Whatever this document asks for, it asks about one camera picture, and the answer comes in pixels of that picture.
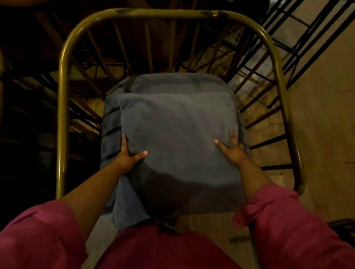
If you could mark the person's right hand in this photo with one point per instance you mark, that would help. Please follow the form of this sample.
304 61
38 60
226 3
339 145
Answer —
235 155

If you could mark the person's left hand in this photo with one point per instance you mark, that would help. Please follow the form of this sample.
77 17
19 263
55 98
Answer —
125 162

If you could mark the person's right thumb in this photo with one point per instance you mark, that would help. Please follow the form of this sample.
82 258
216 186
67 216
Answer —
222 145

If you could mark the person's right middle finger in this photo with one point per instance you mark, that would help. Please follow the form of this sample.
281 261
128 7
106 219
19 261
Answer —
241 146

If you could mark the person's left thumb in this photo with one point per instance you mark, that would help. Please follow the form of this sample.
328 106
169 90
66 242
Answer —
140 156

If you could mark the grey-blue square pillow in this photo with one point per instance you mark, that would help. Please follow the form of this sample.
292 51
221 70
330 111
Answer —
180 144

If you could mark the person's left forearm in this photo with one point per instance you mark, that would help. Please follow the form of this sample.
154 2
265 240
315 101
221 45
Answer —
93 191

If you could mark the person's right forearm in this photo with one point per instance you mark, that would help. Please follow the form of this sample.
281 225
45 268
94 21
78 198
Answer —
252 177

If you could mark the grey-blue seat cushion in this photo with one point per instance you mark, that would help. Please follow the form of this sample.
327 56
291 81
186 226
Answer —
111 130

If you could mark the pink shirt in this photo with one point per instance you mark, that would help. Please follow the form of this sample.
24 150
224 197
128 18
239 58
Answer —
291 235

